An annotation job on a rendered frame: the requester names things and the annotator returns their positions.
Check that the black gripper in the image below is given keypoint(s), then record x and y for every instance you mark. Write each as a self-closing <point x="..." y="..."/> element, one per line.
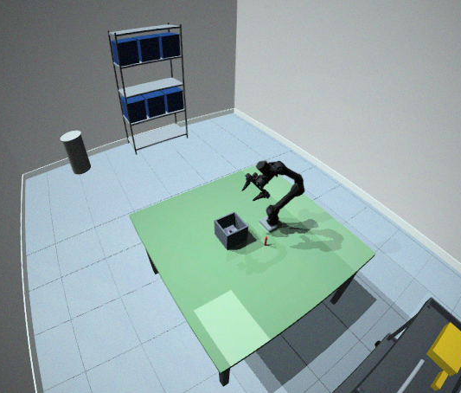
<point x="260" y="183"/>

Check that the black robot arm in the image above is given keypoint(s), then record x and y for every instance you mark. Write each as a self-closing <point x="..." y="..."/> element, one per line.
<point x="296" y="190"/>

